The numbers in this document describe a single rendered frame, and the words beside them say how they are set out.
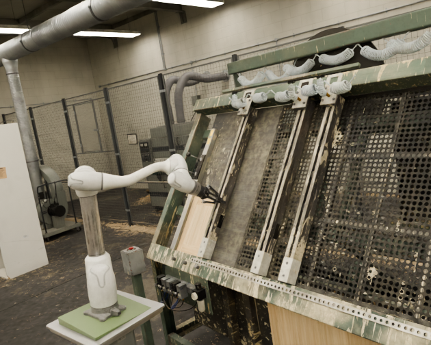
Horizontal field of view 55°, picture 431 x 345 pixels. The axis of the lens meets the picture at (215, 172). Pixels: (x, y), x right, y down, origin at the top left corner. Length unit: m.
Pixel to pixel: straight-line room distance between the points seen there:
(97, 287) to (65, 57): 9.97
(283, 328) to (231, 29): 6.91
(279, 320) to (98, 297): 1.07
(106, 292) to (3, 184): 3.94
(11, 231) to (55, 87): 6.12
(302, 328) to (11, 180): 4.68
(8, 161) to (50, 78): 5.72
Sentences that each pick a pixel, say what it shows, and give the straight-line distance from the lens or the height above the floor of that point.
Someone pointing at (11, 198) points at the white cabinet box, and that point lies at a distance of 6.28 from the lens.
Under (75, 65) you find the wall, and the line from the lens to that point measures 12.17.
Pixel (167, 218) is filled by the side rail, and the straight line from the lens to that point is 3.24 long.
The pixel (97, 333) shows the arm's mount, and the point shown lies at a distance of 2.44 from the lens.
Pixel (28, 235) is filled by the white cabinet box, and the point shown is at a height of 0.49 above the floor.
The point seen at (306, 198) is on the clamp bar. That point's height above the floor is 1.29.
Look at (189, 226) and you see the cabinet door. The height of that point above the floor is 1.04.
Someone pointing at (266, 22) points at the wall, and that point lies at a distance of 8.28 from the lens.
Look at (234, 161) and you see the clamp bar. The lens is 2.79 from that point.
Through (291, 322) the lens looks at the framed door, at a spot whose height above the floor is 0.55.
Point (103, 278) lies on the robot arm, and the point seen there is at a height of 0.99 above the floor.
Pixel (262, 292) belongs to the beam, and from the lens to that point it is 2.31.
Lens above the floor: 1.84
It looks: 9 degrees down
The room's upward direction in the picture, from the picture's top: 9 degrees counter-clockwise
